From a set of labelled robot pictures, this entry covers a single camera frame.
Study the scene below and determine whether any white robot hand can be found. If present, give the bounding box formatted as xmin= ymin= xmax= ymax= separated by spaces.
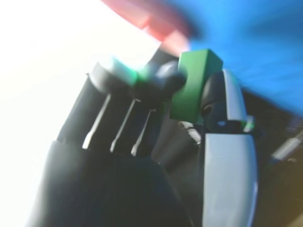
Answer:
xmin=23 ymin=48 xmax=258 ymax=227

